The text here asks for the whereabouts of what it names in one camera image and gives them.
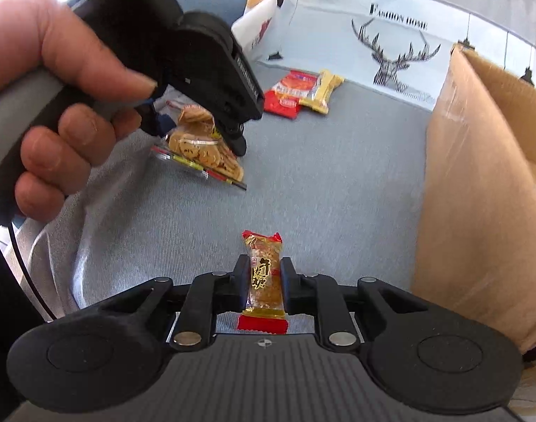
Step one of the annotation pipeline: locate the red snack packet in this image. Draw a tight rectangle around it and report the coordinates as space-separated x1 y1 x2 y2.
263 69 320 119

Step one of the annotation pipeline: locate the person's dark clothing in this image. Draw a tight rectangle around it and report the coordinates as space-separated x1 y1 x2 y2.
0 229 58 422

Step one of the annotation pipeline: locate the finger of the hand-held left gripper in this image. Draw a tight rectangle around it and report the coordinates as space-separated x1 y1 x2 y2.
213 116 248 158
136 90 176 139

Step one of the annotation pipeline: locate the yellow snack packet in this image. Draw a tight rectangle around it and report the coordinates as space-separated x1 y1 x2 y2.
299 69 345 116

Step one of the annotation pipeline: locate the brown cardboard box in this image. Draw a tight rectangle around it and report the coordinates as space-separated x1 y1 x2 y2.
411 46 536 363

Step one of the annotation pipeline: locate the clear bag of cookies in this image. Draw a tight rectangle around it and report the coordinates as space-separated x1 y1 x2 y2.
151 101 248 193

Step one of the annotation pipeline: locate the deer print sofa cover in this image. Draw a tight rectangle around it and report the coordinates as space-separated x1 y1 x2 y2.
13 0 536 344

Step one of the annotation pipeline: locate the black cable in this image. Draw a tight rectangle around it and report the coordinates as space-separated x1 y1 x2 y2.
6 217 58 321

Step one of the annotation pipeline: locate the gold red candy packet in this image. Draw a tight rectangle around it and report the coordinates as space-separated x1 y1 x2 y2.
237 230 289 334

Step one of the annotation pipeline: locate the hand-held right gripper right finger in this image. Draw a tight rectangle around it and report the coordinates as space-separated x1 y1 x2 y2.
280 257 484 352

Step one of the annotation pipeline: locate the person's left hand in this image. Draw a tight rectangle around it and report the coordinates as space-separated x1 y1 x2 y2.
0 0 157 221

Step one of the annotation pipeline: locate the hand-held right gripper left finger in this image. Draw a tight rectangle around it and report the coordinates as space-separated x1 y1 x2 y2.
48 255 251 352

